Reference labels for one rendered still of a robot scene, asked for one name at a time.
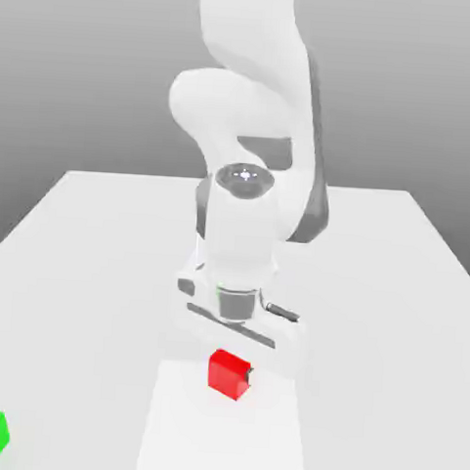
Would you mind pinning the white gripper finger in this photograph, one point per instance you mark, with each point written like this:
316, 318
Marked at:
249, 377

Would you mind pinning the small red cube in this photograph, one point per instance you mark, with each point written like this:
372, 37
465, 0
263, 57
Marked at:
226, 373

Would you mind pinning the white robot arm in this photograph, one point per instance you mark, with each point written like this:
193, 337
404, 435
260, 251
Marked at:
247, 102

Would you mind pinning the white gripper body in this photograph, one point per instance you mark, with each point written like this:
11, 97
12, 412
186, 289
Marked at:
252, 343

